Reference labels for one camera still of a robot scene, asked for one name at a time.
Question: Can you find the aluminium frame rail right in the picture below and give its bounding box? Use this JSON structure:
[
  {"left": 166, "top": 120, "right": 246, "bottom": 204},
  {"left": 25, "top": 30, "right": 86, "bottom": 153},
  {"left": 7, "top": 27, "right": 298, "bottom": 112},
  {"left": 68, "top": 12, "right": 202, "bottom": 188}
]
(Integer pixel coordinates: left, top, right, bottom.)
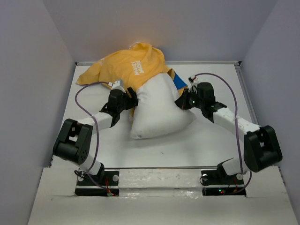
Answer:
[{"left": 234, "top": 61, "right": 258, "bottom": 124}]

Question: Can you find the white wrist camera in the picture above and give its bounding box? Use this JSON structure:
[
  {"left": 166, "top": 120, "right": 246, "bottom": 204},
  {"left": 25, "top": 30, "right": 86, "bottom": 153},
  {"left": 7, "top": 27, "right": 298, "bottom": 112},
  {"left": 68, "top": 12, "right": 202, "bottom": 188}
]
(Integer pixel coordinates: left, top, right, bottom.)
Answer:
[
  {"left": 188, "top": 75, "right": 199, "bottom": 92},
  {"left": 108, "top": 79, "right": 126, "bottom": 92}
]

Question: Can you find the aluminium frame rail back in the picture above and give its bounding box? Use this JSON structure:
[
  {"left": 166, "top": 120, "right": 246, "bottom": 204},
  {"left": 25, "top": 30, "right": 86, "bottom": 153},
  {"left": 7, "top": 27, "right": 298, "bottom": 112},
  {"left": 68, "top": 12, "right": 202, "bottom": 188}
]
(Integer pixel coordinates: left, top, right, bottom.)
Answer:
[{"left": 75, "top": 61, "right": 242, "bottom": 66}]

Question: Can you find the yellow blue pillowcase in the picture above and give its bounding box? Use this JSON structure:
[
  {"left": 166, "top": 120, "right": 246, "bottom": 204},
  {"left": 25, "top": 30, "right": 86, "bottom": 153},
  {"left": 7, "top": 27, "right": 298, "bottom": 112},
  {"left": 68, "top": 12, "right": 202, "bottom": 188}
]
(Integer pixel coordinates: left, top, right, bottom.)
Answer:
[{"left": 75, "top": 41, "right": 189, "bottom": 122}]

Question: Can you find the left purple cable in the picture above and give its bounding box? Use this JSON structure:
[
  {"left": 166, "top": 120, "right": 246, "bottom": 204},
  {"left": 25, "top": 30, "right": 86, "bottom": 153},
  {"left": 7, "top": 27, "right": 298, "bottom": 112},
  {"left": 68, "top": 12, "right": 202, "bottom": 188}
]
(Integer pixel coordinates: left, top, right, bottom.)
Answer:
[{"left": 74, "top": 81, "right": 115, "bottom": 196}]

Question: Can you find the aluminium frame rail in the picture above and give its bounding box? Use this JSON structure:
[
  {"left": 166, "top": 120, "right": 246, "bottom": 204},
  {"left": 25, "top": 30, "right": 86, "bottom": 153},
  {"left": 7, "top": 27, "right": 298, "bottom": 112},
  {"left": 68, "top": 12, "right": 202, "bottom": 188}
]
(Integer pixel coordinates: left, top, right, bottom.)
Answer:
[
  {"left": 234, "top": 61, "right": 258, "bottom": 124},
  {"left": 75, "top": 61, "right": 242, "bottom": 66}
]

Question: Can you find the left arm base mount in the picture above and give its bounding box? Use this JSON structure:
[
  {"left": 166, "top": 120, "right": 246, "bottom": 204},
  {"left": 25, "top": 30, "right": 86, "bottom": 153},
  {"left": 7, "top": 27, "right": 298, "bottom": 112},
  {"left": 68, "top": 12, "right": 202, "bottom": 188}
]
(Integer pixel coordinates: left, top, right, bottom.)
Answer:
[{"left": 74, "top": 169, "right": 120, "bottom": 197}]

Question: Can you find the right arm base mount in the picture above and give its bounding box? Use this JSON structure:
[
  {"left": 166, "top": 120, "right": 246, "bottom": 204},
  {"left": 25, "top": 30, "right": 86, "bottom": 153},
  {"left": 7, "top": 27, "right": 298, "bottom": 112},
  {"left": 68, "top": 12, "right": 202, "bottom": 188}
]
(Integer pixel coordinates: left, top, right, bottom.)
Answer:
[{"left": 199, "top": 158, "right": 246, "bottom": 196}]

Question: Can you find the purple cable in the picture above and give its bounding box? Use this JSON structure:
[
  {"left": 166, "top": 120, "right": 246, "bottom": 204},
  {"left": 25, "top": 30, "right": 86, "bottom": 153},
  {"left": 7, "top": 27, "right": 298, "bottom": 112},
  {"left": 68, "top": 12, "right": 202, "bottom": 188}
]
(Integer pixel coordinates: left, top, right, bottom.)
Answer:
[
  {"left": 74, "top": 81, "right": 115, "bottom": 196},
  {"left": 193, "top": 72, "right": 253, "bottom": 194}
]

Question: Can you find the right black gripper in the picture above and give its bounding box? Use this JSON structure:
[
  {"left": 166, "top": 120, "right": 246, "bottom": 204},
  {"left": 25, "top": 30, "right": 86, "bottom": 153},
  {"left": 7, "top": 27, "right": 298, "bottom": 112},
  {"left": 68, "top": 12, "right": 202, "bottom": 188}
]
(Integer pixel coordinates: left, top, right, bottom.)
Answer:
[{"left": 172, "top": 89, "right": 204, "bottom": 111}]

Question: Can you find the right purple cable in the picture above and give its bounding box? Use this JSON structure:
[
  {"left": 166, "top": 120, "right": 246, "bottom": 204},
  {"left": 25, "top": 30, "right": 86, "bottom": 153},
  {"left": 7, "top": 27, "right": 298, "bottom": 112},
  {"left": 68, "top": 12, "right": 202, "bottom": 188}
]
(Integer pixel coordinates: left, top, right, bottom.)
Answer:
[{"left": 193, "top": 72, "right": 253, "bottom": 194}]

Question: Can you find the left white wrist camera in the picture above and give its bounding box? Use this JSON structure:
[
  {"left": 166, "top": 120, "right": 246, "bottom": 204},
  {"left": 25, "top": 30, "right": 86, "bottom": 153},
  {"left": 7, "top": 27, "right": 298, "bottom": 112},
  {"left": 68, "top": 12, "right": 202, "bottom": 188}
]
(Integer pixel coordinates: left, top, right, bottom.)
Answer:
[{"left": 108, "top": 79, "right": 126, "bottom": 92}]

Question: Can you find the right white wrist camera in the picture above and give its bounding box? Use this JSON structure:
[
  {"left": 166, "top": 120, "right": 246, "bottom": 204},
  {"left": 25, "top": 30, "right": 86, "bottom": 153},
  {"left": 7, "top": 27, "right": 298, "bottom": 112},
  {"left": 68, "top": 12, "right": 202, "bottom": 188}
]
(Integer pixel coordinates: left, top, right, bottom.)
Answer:
[{"left": 188, "top": 75, "right": 199, "bottom": 92}]

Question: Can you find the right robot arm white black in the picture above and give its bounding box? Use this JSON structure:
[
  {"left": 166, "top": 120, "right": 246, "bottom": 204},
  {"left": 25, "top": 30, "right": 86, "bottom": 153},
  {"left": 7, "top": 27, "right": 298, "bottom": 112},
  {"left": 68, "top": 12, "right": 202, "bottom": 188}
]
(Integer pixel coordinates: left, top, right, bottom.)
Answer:
[{"left": 175, "top": 82, "right": 283, "bottom": 184}]

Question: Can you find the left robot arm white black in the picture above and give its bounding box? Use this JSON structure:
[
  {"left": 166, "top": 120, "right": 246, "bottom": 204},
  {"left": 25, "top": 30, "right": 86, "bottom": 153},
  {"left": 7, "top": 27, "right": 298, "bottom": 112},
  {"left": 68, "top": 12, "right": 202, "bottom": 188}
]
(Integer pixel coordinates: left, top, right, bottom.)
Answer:
[{"left": 52, "top": 87, "right": 138, "bottom": 185}]

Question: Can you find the white pillow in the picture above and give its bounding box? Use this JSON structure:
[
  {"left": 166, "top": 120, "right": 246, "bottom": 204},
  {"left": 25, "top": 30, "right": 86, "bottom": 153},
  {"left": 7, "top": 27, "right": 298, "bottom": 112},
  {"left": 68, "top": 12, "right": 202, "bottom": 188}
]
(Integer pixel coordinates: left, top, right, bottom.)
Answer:
[{"left": 130, "top": 73, "right": 196, "bottom": 139}]

